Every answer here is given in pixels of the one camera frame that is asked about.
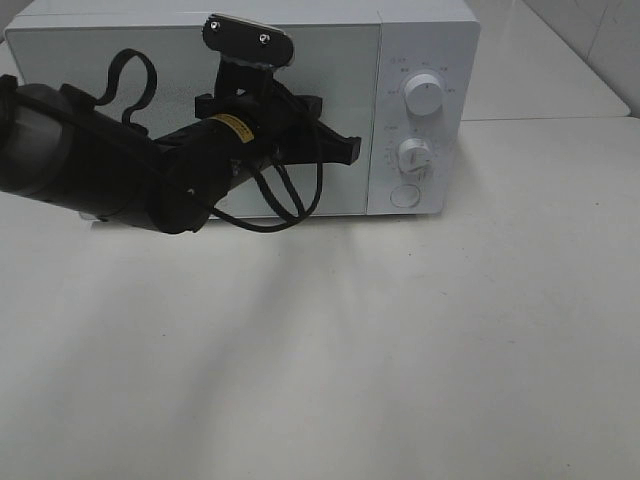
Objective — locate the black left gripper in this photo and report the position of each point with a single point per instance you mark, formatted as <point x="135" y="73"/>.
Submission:
<point x="285" y="127"/>

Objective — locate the white microwave door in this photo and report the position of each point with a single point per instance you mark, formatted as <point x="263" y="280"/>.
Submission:
<point x="335" y="63"/>

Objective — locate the white timer knob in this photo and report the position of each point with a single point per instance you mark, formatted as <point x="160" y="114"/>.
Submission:
<point x="414" y="156"/>

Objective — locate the round door release button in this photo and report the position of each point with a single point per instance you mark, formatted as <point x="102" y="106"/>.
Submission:
<point x="405" y="196"/>

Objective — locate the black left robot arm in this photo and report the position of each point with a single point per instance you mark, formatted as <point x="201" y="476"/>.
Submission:
<point x="57" y="147"/>

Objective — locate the white microwave oven body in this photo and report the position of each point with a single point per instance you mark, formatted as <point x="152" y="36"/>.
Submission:
<point x="414" y="37"/>

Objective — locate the white upper power knob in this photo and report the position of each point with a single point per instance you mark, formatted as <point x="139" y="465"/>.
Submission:
<point x="423" y="94"/>

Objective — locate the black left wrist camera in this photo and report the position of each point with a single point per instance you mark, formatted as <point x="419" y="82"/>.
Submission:
<point x="248" y="41"/>

